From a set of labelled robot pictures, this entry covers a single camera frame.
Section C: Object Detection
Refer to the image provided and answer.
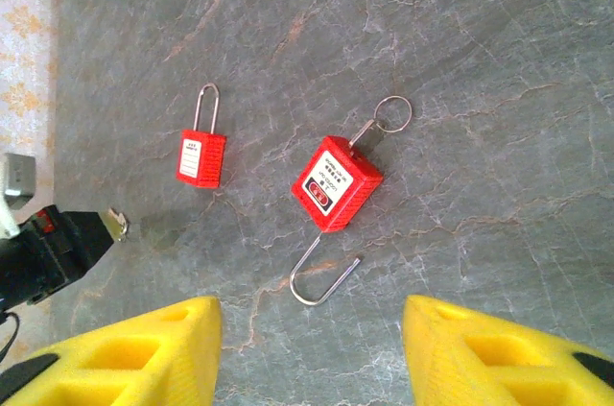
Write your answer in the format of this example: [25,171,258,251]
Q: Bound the red padlock with white label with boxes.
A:
[175,83,228,190]

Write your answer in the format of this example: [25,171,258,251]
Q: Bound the metal key with ring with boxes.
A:
[348,94,413,152]

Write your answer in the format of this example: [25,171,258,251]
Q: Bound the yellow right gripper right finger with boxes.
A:
[401,294,614,406]

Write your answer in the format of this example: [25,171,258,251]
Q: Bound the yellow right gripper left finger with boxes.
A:
[0,295,224,406]

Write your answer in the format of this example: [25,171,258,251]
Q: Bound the red padlock with danger label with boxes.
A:
[288,134,386,307]

